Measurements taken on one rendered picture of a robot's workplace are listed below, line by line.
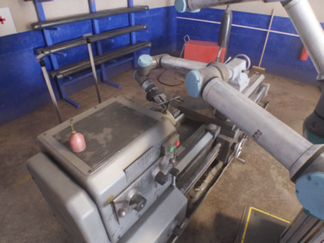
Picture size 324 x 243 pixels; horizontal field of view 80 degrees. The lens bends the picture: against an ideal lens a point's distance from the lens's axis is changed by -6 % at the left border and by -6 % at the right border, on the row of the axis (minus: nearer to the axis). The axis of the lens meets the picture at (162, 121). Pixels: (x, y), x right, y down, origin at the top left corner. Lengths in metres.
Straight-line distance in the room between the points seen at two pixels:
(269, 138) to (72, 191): 0.74
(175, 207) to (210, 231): 0.90
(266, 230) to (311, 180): 1.37
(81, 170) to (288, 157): 0.74
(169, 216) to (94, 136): 0.67
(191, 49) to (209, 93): 3.82
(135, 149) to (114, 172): 0.14
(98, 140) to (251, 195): 1.96
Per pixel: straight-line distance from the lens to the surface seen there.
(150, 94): 1.36
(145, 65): 1.37
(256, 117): 0.76
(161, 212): 1.33
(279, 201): 2.65
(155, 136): 1.02
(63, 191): 0.91
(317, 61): 1.38
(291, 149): 0.72
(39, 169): 1.04
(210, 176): 2.07
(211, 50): 4.59
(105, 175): 0.88
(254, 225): 1.99
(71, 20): 3.92
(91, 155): 0.94
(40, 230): 2.47
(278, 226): 2.07
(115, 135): 1.01
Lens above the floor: 1.97
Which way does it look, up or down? 36 degrees down
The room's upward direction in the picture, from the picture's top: straight up
